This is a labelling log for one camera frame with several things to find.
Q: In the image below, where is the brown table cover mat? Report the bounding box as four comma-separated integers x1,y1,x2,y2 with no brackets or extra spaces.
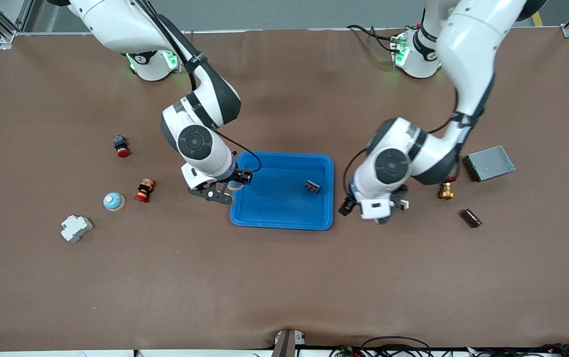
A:
0,27,569,353

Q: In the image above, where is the black base power cable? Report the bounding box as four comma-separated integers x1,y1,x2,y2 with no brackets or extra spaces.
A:
346,24,399,53

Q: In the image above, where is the green lit base connector box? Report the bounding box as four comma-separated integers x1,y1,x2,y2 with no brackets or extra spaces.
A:
390,32,409,67
165,50,184,75

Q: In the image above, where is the white circuit breaker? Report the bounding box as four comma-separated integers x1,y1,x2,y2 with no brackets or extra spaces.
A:
60,214,94,243

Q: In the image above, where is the white table edge strip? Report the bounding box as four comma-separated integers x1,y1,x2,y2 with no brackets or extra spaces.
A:
0,350,270,357

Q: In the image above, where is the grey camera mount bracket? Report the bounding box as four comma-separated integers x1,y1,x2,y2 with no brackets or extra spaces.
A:
271,329,307,357

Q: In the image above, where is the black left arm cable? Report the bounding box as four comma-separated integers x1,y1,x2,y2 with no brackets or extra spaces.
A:
343,84,493,199

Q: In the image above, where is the dark brown cylindrical capacitor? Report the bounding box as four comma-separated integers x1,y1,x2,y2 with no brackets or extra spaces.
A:
459,208,483,229

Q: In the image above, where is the blue plastic tray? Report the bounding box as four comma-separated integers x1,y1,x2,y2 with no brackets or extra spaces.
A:
229,151,335,231

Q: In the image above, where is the grey metal power supply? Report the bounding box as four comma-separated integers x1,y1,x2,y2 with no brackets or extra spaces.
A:
462,145,516,182

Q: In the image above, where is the red emergency stop button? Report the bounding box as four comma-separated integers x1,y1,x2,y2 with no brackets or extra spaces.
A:
112,134,131,158

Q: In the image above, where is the brass valve red handle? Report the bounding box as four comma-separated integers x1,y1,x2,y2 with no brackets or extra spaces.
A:
438,176,457,200

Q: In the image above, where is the black cable bundle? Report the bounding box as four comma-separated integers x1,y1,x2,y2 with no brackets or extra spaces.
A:
329,336,569,357

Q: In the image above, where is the red black push button switch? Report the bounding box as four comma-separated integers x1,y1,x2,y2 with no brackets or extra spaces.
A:
135,178,156,204

